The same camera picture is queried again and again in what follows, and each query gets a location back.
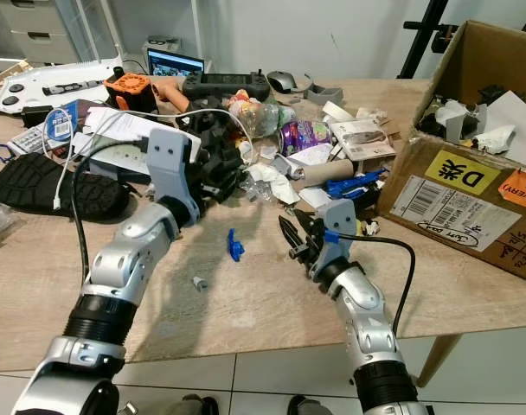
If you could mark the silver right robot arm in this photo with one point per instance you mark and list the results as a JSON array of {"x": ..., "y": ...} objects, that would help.
[{"x": 367, "y": 311}]

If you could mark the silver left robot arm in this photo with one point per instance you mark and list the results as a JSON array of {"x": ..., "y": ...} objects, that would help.
[{"x": 133, "y": 251}]

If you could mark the crushed clear plastic bottle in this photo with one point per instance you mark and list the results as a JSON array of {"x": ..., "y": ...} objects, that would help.
[{"x": 259, "y": 117}]

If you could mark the black game controller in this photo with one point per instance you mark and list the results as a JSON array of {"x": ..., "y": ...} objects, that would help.
[{"x": 224, "y": 84}]

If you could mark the crumpled white tissue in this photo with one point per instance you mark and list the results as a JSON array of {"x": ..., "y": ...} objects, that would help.
[{"x": 267, "y": 180}]

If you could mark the small blue plastic piece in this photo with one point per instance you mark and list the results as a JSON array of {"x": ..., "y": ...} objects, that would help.
[{"x": 236, "y": 246}]

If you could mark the brown cardboard tube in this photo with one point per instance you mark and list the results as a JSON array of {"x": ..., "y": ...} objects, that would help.
[{"x": 328, "y": 171}]

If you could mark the grey computer mouse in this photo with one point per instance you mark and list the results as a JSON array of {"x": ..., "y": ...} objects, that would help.
[{"x": 282, "y": 81}]

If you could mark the purple snack wrapper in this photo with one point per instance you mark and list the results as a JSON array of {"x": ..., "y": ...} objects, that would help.
[{"x": 304, "y": 136}]

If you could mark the lit laptop screen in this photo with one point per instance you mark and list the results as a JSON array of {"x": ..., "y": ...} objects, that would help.
[{"x": 175, "y": 63}]

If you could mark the white printed paper sheets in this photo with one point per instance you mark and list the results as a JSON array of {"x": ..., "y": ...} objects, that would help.
[{"x": 125, "y": 125}]

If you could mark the orange and black part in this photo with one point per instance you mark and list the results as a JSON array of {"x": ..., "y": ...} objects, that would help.
[{"x": 129, "y": 88}]

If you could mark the small grey plastic piece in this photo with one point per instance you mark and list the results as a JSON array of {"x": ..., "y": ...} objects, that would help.
[{"x": 200, "y": 283}]

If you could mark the printed card pack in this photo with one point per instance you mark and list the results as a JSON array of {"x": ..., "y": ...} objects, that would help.
[{"x": 362, "y": 137}]

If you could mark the brown cardboard box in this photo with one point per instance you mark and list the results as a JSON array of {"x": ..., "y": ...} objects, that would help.
[{"x": 453, "y": 203}]

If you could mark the blue round label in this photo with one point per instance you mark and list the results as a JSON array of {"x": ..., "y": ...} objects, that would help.
[{"x": 60, "y": 124}]

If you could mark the dark right robot foot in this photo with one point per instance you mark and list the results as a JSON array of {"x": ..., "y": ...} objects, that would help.
[{"x": 308, "y": 406}]

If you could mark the dark robot foot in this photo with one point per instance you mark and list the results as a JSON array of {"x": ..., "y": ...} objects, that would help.
[
  {"x": 198, "y": 406},
  {"x": 308, "y": 406}
]

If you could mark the wooden table leg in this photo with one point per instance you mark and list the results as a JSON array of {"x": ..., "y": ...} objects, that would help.
[{"x": 438, "y": 354}]

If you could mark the black shoe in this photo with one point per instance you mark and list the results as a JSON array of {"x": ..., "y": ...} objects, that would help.
[{"x": 38, "y": 186}]

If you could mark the dark left robot foot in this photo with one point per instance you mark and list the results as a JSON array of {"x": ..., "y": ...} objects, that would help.
[{"x": 198, "y": 406}]

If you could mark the grey printed plastic part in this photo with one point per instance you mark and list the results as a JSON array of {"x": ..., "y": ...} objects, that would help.
[{"x": 462, "y": 125}]

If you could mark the grey drawer cabinet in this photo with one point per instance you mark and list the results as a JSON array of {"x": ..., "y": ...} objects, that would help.
[{"x": 29, "y": 30}]

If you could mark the black metal stand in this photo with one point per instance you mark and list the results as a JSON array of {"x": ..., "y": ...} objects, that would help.
[{"x": 427, "y": 26}]

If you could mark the white folded paper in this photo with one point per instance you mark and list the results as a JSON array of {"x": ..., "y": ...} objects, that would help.
[{"x": 514, "y": 117}]

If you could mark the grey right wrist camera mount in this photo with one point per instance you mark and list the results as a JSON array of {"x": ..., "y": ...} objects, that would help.
[{"x": 343, "y": 220}]

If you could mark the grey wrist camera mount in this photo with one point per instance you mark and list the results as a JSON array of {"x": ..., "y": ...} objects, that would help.
[
  {"x": 169, "y": 160},
  {"x": 343, "y": 220}
]

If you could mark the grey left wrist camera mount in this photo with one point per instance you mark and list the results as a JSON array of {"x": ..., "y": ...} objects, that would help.
[{"x": 169, "y": 160}]

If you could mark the blue plastic bracket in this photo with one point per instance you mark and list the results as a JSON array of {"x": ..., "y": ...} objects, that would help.
[{"x": 351, "y": 183}]

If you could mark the grey plastic bracket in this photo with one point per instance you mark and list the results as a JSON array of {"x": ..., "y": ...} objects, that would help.
[{"x": 328, "y": 95}]

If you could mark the white shelf frame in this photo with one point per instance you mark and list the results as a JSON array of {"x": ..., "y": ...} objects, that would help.
[{"x": 195, "y": 26}]

